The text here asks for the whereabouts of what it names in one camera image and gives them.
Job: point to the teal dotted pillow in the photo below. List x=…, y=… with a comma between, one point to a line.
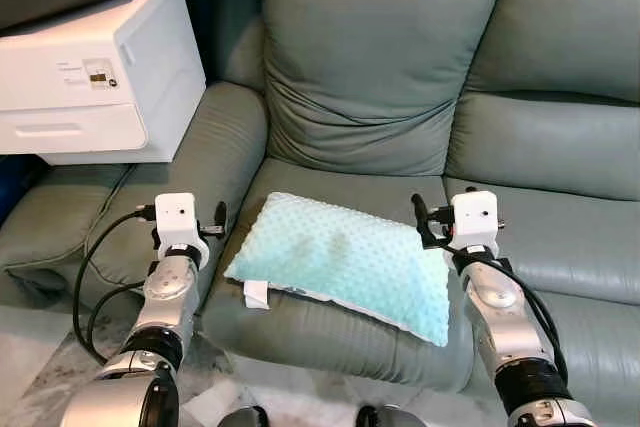
x=345, y=257

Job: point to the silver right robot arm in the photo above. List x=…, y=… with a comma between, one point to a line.
x=500, y=317

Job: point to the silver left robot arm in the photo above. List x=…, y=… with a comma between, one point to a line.
x=165, y=292

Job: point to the green leather sofa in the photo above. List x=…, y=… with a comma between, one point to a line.
x=380, y=67

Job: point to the white printer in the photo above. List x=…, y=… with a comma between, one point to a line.
x=90, y=87

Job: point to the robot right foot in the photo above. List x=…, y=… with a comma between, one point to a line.
x=390, y=417

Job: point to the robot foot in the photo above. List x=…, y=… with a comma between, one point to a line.
x=243, y=418
x=390, y=417

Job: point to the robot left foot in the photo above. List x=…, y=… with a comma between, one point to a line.
x=243, y=418

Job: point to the blue bag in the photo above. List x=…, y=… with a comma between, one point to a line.
x=12, y=187

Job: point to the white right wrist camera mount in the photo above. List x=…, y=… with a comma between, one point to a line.
x=475, y=217

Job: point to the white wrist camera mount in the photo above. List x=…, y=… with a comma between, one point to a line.
x=475, y=217
x=178, y=219

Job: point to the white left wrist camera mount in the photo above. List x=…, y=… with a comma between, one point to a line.
x=178, y=219

